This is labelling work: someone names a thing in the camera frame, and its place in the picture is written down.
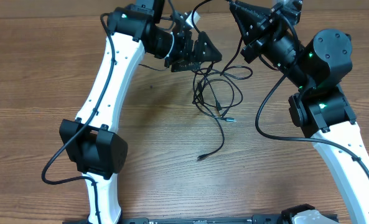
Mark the black usb cable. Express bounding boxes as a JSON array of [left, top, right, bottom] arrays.
[[190, 0, 254, 162]]

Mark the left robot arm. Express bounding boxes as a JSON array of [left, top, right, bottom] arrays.
[[59, 1, 222, 223]]

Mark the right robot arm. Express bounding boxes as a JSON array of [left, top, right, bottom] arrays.
[[229, 1, 369, 223]]

